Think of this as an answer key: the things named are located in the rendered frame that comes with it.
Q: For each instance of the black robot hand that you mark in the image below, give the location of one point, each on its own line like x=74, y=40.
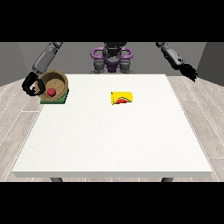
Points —
x=188, y=71
x=29, y=84

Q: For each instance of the brown wooden bowl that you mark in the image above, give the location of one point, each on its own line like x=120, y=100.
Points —
x=55, y=81

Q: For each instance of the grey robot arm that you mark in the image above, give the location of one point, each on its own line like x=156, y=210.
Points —
x=171, y=54
x=45, y=57

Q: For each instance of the small red ball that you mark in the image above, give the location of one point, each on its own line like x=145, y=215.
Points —
x=51, y=92

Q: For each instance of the green square pad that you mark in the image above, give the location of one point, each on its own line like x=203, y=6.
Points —
x=62, y=99

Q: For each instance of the yellow cup with melon print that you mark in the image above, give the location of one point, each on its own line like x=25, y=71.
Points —
x=121, y=97

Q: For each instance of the grey robot trunk purple rings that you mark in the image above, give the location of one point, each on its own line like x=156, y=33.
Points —
x=112, y=62

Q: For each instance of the dark table leg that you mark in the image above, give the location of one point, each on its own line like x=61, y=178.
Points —
x=56, y=179
x=167, y=179

